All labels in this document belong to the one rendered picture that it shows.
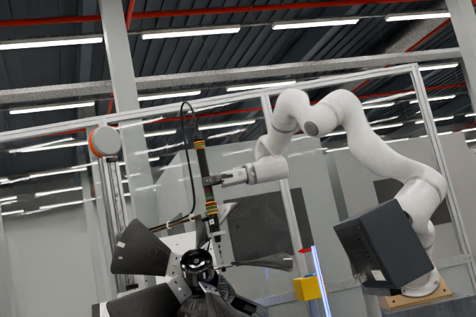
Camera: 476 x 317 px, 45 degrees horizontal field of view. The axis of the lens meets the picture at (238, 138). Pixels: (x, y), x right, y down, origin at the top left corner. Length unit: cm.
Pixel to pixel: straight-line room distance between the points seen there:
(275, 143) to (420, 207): 57
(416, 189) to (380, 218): 43
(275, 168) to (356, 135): 46
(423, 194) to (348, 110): 35
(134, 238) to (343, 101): 97
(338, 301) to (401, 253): 156
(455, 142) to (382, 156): 478
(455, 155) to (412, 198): 477
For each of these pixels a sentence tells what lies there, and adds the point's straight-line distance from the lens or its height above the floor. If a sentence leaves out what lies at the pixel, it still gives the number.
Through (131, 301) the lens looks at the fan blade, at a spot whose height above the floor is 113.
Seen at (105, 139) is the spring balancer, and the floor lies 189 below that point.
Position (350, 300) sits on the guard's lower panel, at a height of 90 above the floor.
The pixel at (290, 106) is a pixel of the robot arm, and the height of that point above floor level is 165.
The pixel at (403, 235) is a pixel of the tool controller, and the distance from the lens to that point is 145.
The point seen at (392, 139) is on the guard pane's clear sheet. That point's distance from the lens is 318.
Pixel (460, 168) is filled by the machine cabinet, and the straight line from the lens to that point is 657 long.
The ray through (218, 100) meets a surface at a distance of 304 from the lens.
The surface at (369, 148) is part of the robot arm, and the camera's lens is 185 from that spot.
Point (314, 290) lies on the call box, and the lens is 246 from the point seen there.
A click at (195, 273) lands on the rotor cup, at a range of 210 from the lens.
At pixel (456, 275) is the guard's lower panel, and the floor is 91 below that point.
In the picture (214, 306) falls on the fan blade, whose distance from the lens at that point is 204.
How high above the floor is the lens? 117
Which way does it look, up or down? 12 degrees up
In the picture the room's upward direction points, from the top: 12 degrees counter-clockwise
